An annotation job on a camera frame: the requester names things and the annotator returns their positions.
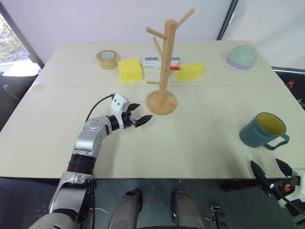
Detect green and purple bowl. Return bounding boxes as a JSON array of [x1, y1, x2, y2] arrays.
[[226, 45, 258, 71]]

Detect grey rounded leg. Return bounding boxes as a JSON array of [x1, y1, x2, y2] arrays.
[[107, 188, 144, 229], [170, 190, 206, 229]]

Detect black floor device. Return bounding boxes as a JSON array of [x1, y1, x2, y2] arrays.
[[209, 205, 227, 229]]

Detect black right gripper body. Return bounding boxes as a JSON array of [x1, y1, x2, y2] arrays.
[[268, 176, 301, 199]]

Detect black window frame post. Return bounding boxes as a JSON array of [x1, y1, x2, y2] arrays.
[[0, 0, 45, 70], [216, 0, 239, 41]]

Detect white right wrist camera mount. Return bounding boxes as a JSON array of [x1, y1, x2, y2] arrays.
[[277, 167, 305, 208]]

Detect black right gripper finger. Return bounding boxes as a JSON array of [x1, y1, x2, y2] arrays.
[[250, 160, 275, 197], [275, 158, 294, 179]]

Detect brown packing tape roll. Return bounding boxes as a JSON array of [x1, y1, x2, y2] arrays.
[[96, 49, 122, 70]]

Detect yellow rectangular sponge block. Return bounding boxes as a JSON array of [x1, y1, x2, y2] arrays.
[[118, 58, 144, 83]]

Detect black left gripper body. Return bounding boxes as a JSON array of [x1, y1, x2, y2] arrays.
[[121, 104, 138, 130]]

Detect white and grey box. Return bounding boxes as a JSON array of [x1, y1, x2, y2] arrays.
[[143, 55, 183, 71]]

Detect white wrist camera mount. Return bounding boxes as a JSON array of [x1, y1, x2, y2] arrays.
[[110, 93, 131, 128], [277, 167, 305, 208]]

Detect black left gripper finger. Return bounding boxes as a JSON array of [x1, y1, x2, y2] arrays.
[[134, 114, 153, 127], [128, 103, 142, 113]]

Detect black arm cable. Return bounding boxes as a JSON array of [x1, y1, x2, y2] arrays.
[[84, 94, 114, 122], [274, 186, 301, 215]]

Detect blue mug yellow inside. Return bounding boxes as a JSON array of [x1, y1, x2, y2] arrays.
[[239, 112, 291, 151]]

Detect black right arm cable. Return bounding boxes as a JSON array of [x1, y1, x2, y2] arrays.
[[274, 186, 301, 215]]

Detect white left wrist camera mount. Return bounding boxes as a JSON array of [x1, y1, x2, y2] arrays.
[[110, 93, 131, 128]]

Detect yellow curved sponge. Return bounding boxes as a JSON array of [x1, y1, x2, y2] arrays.
[[174, 62, 206, 81]]

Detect wooden mug tree stand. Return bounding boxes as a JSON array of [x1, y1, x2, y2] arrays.
[[145, 8, 195, 115]]

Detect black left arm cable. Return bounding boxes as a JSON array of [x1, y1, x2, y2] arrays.
[[84, 94, 114, 122]]

